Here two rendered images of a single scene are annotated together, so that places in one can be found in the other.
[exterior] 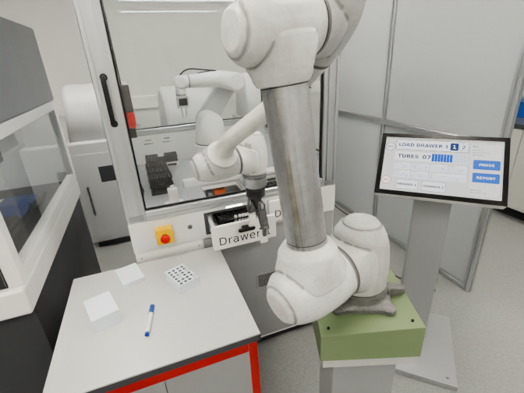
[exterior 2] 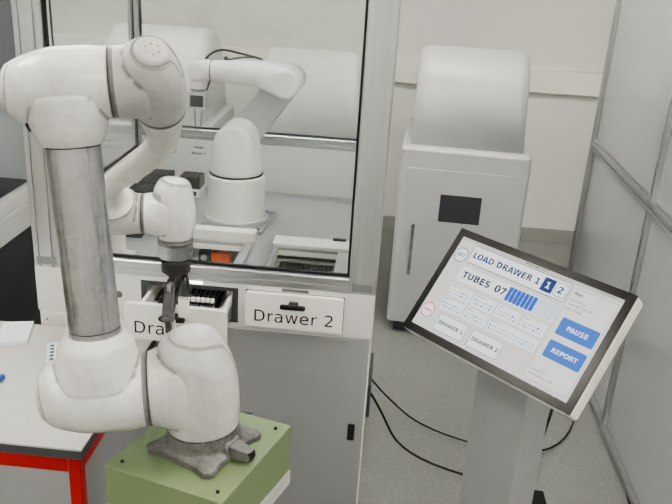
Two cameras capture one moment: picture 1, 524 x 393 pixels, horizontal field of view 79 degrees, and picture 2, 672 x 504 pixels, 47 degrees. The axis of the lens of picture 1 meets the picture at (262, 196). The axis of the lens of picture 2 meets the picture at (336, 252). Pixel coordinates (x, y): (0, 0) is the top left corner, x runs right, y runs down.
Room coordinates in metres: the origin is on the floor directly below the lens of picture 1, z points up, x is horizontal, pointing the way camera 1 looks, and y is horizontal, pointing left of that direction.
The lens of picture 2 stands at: (-0.40, -1.08, 1.89)
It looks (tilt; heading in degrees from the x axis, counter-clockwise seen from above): 22 degrees down; 23
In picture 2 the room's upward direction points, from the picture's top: 4 degrees clockwise
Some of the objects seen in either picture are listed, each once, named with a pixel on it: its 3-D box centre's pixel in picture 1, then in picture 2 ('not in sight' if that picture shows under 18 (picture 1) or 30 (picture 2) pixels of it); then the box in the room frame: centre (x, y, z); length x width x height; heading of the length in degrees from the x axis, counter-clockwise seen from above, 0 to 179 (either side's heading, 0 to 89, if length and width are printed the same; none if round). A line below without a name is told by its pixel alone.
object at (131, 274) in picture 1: (129, 274); (15, 333); (1.11, 0.57, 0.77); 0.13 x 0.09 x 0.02; 35
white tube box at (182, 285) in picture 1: (182, 277); (63, 357); (1.05, 0.34, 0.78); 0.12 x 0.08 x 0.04; 42
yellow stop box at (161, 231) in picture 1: (164, 235); not in sight; (1.24, 0.44, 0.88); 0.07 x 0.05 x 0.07; 109
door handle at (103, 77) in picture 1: (108, 101); not in sight; (1.20, 0.53, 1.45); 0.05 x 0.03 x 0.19; 19
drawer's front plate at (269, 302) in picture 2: (295, 206); (293, 312); (1.46, -0.17, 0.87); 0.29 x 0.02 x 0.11; 109
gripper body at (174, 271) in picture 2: (256, 197); (176, 273); (1.15, 0.02, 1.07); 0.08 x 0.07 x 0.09; 19
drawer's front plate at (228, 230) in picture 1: (244, 231); (175, 323); (1.23, 0.08, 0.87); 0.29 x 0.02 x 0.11; 109
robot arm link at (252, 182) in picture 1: (254, 179); (175, 247); (1.15, 0.02, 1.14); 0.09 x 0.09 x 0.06
